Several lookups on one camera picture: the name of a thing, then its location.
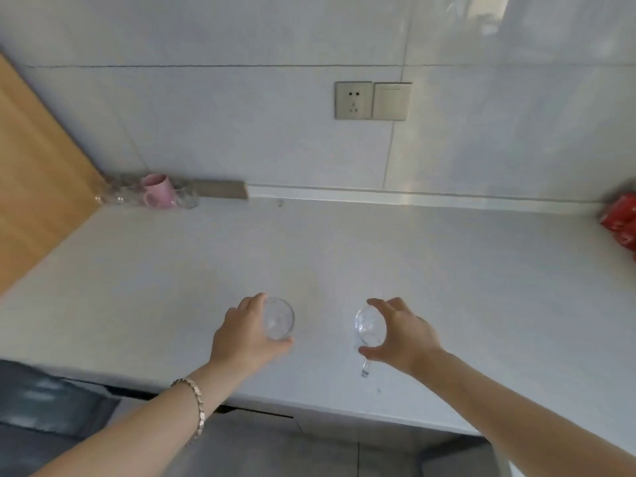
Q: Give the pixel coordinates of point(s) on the clear round drinking glass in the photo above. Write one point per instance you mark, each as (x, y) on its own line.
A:
(279, 320)

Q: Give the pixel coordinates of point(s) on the person's right hand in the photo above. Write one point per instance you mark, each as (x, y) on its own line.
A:
(407, 340)

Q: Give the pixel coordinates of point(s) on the person's right middle finger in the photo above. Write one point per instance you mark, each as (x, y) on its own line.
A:
(401, 304)

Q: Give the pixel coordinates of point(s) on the person's left thumb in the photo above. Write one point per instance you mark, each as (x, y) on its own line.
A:
(280, 346)

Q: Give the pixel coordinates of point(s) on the white counter cabinet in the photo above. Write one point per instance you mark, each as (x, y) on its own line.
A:
(348, 429)

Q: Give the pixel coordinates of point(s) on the person's left forearm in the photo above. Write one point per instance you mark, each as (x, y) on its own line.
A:
(149, 432)

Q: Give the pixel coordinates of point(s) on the person's right forearm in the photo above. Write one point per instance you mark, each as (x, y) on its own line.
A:
(521, 422)

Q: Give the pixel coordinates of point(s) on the red plastic packet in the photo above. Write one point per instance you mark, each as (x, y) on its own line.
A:
(621, 221)

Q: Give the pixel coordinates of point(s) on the person's right thumb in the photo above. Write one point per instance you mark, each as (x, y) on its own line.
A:
(371, 352)

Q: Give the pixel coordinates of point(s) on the person's left hand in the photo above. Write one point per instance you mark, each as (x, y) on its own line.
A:
(238, 340)

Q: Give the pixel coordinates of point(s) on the beige wall power socket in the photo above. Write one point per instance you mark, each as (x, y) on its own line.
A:
(353, 100)

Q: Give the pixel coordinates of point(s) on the beige wall light switch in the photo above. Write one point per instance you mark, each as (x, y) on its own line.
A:
(391, 101)

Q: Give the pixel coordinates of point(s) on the small clear glass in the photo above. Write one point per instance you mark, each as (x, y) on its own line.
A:
(188, 198)
(110, 196)

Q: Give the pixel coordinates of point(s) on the pink ceramic mug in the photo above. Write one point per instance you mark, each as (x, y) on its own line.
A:
(158, 191)

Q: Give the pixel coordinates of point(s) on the light wooden side panel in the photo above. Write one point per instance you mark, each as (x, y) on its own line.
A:
(35, 183)

